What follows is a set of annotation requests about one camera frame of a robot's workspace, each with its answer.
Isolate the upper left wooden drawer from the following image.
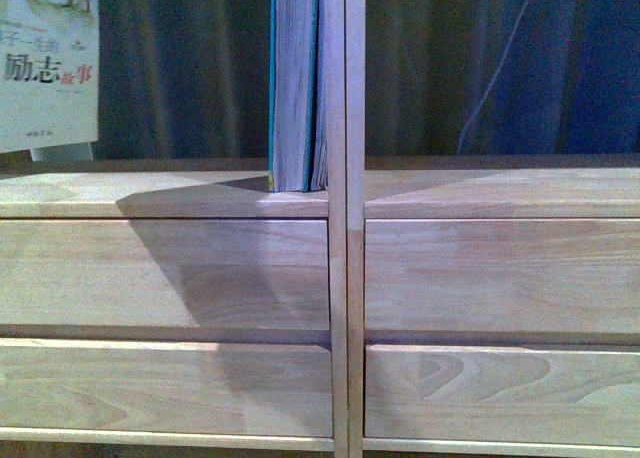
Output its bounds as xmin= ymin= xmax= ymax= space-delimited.
xmin=1 ymin=219 xmax=329 ymax=331

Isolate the lower left wooden drawer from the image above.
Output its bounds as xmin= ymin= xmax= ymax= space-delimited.
xmin=1 ymin=339 xmax=332 ymax=438

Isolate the teal cover thick book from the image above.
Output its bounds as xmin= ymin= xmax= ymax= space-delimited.
xmin=269 ymin=0 xmax=319 ymax=192

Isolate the upper right wooden drawer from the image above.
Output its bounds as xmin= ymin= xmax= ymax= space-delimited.
xmin=365 ymin=219 xmax=639 ymax=334

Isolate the wooden shelf cabinet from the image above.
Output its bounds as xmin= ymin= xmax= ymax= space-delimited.
xmin=1 ymin=0 xmax=349 ymax=457
xmin=345 ymin=0 xmax=639 ymax=457

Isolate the right wooden shelf cabinet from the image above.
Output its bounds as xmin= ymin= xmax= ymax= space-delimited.
xmin=345 ymin=0 xmax=639 ymax=457

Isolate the grey curtain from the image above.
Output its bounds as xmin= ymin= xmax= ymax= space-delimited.
xmin=79 ymin=0 xmax=639 ymax=159

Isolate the thin hanging grey cable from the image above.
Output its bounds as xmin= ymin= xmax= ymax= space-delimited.
xmin=455 ymin=0 xmax=542 ymax=155

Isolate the wooden drawer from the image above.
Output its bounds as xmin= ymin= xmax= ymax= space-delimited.
xmin=1 ymin=339 xmax=332 ymax=438
xmin=365 ymin=219 xmax=639 ymax=334
xmin=1 ymin=219 xmax=329 ymax=331
xmin=364 ymin=345 xmax=639 ymax=447

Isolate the white Chinese story book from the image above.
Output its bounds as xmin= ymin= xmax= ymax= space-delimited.
xmin=1 ymin=0 xmax=100 ymax=153

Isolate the left wooden shelf cabinet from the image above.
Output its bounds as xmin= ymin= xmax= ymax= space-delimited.
xmin=1 ymin=0 xmax=349 ymax=457

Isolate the thin book beside divider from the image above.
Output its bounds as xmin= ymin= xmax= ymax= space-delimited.
xmin=310 ymin=0 xmax=329 ymax=191

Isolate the lower right wooden drawer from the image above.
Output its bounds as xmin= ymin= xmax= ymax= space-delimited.
xmin=364 ymin=345 xmax=639 ymax=447

